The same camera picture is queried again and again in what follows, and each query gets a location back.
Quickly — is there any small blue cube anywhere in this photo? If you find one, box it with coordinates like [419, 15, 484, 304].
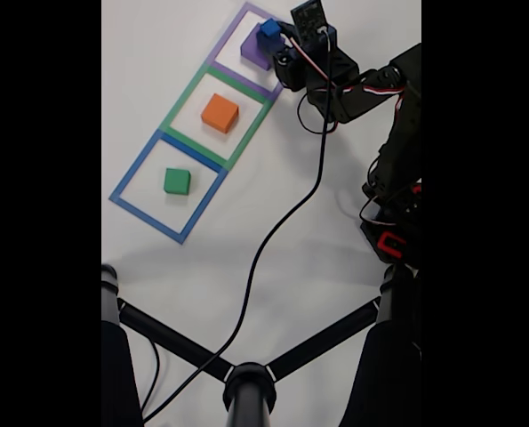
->
[259, 18, 284, 51]

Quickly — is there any purple block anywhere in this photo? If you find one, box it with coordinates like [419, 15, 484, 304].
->
[239, 21, 277, 71]

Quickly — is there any orange cube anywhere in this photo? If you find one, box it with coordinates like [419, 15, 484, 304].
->
[200, 93, 240, 133]

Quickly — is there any green cube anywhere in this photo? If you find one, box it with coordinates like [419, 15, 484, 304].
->
[163, 167, 191, 196]

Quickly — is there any camera board with blue mount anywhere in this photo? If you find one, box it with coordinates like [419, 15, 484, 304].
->
[289, 0, 338, 53]

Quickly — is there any red white servo cable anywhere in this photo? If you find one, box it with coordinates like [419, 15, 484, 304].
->
[285, 36, 407, 119]

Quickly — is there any purple square frame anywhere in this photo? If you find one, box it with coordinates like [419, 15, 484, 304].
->
[210, 1, 292, 101]

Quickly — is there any thin black looped wire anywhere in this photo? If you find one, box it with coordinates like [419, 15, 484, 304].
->
[297, 95, 339, 134]

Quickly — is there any thick black camera cable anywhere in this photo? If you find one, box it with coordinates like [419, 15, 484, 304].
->
[142, 28, 334, 422]

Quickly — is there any green square frame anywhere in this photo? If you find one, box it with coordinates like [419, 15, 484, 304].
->
[159, 64, 277, 173]

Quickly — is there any blue square frame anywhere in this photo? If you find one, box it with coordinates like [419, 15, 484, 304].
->
[108, 129, 228, 245]

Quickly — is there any black camera tripod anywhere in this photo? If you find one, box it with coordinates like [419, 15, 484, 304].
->
[101, 262, 422, 427]

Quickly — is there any thin black cable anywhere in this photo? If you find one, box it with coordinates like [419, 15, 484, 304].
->
[140, 340, 163, 415]

